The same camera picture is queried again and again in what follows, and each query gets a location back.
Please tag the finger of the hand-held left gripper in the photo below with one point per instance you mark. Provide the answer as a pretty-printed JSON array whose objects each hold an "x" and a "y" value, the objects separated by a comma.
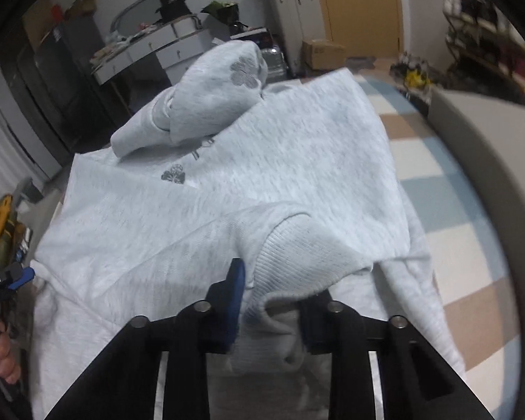
[{"x": 22, "y": 276}]

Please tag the open cardboard box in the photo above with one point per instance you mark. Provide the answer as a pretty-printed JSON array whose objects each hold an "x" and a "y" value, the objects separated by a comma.
[{"x": 83, "y": 4}]

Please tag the green bouquet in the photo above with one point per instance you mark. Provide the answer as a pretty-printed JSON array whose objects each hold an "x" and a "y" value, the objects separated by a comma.
[{"x": 218, "y": 8}]

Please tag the person's left hand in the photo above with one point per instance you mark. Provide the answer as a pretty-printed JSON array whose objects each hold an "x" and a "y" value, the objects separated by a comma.
[{"x": 5, "y": 356}]

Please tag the black bag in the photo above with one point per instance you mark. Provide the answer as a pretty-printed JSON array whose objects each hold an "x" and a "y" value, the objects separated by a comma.
[{"x": 173, "y": 0}]

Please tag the dark wardrobe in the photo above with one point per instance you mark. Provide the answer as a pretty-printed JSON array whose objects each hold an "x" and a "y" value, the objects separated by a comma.
[{"x": 61, "y": 96}]

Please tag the yellow and black item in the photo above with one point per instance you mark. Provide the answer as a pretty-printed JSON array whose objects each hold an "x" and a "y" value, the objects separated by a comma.
[{"x": 413, "y": 76}]

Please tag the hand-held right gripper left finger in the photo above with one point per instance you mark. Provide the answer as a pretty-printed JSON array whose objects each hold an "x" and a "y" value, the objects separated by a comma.
[{"x": 236, "y": 297}]

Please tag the olive green clothes pile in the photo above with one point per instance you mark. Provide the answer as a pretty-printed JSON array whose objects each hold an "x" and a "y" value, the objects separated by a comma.
[{"x": 0, "y": 232}]

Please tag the silver suitcase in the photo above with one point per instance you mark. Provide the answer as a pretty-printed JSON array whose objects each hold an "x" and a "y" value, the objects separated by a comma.
[{"x": 273, "y": 63}]

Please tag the beige bed headboard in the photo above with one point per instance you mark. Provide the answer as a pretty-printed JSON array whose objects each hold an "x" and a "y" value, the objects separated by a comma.
[{"x": 498, "y": 162}]

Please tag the small cardboard box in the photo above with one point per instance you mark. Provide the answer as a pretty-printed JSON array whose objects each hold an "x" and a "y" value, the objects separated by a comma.
[{"x": 323, "y": 54}]

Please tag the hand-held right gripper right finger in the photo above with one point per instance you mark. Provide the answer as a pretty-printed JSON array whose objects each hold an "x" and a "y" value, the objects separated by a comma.
[{"x": 315, "y": 328}]

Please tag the shoe rack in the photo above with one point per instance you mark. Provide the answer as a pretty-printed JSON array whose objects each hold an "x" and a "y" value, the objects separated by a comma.
[{"x": 485, "y": 30}]

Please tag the light grey hoodie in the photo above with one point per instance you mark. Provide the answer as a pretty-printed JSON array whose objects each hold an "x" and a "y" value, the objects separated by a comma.
[{"x": 245, "y": 162}]

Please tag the white dressing table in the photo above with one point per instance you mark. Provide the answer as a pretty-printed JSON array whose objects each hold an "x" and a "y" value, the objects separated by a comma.
[{"x": 175, "y": 52}]

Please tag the large cardboard box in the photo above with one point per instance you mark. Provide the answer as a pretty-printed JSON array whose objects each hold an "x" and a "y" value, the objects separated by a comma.
[{"x": 39, "y": 22}]

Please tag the white cabinet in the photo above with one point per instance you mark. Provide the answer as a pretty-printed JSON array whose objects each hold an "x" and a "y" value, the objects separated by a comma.
[{"x": 293, "y": 22}]

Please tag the checked bed sheet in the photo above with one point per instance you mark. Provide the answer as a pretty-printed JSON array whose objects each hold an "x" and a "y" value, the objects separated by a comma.
[{"x": 420, "y": 162}]

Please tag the wooden door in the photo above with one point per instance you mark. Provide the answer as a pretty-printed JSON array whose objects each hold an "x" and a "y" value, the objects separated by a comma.
[{"x": 363, "y": 8}]

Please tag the white curtain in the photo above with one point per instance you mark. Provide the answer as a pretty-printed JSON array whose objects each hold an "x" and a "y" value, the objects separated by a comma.
[{"x": 0, "y": 140}]

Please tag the oval mirror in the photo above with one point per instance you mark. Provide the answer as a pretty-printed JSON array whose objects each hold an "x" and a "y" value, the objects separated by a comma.
[{"x": 135, "y": 13}]

